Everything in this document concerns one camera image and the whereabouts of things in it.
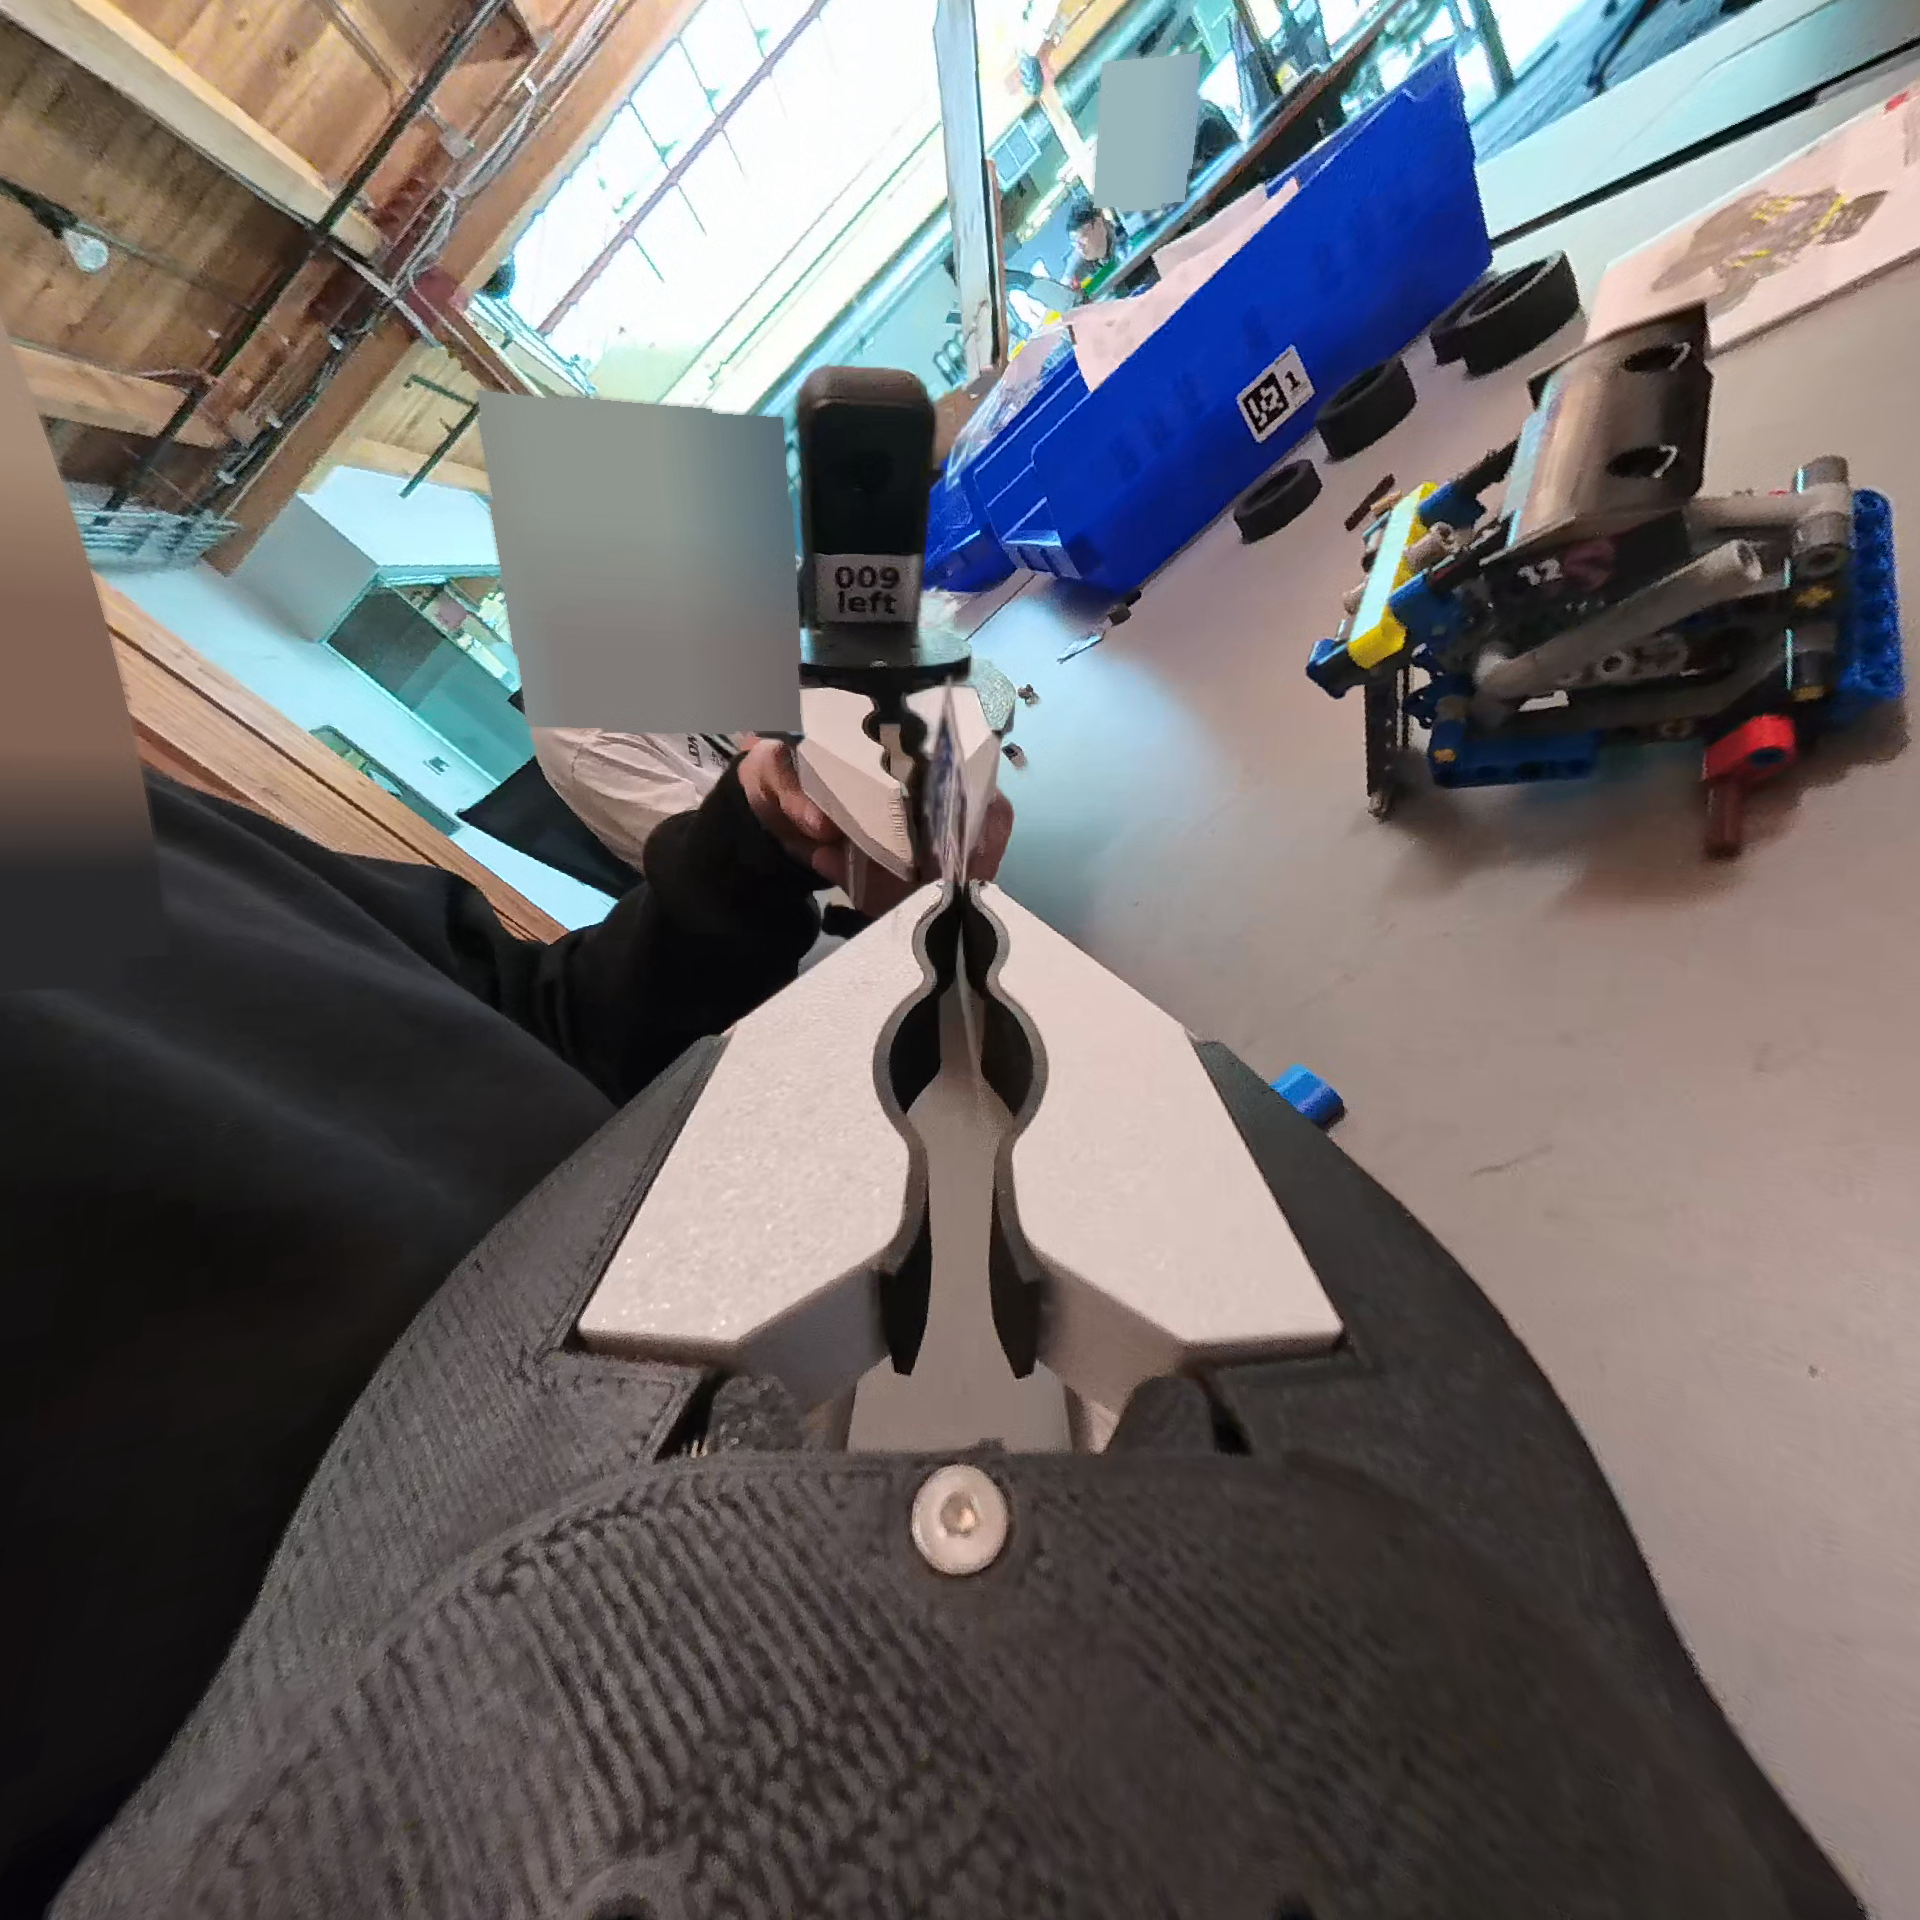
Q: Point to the person's left forearm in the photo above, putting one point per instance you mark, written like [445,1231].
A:
[660,960]

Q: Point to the white pillar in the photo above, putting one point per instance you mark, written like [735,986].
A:
[969,150]

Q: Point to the small brown lego pins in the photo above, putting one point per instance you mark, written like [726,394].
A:
[1368,502]

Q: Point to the blue plastic bin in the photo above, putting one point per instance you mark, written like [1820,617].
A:
[1200,344]

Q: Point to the small grey lego part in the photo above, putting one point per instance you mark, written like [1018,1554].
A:
[1083,645]

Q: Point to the person's dark clothing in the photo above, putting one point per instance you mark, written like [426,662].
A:
[225,1201]

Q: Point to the lego vehicle model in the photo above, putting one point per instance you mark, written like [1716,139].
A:
[1621,601]

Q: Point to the small blue lego piece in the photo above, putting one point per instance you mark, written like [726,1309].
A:
[1308,1094]

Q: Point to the white printed booklet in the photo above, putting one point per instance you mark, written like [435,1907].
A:
[1771,225]

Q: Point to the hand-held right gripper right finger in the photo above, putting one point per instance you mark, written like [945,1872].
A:
[1154,1170]

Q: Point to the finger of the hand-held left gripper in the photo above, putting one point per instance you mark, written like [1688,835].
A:
[990,764]
[854,795]

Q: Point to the white papers in bin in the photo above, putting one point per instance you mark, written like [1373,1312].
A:
[1141,300]

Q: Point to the wooden table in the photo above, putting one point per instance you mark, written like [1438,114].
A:
[301,764]

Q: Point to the black lego tire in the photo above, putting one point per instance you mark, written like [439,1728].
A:
[1509,314]
[1368,408]
[1278,501]

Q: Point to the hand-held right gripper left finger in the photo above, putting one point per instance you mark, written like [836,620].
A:
[750,1170]

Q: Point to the person's left hand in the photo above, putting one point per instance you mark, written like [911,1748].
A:
[788,795]

